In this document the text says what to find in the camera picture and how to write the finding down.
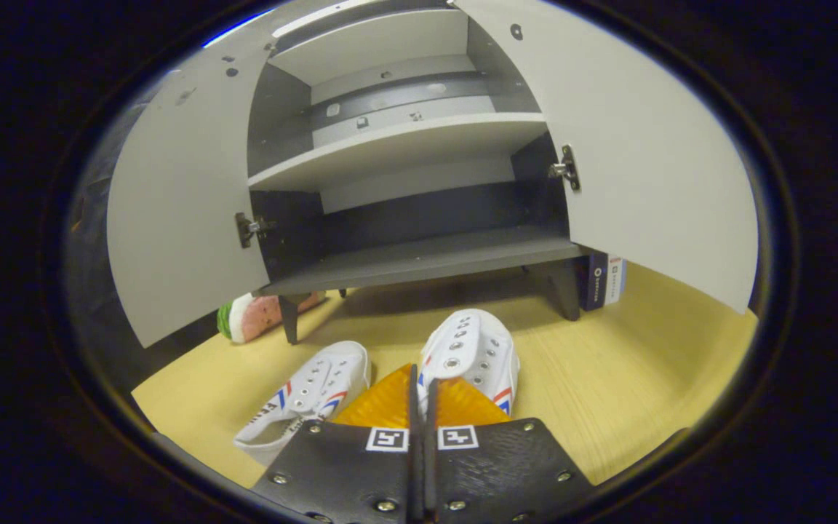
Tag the white shoe cabinet door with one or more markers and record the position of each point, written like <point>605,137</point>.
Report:
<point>644,145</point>
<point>179,204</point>

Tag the black backdrop cloth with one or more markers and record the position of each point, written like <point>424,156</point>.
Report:
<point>92,291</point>

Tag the blue and white box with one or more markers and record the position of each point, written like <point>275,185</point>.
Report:
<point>601,280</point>

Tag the white canvas shoe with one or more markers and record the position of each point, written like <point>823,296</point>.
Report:
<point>317,378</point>
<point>473,342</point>

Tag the white shoe cabinet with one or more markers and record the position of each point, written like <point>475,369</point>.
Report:
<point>419,255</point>

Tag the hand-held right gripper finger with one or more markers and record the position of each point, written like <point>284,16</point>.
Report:
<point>430,466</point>
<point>414,437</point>

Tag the pink green plush toy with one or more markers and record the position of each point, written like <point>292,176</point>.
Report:
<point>252,316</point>

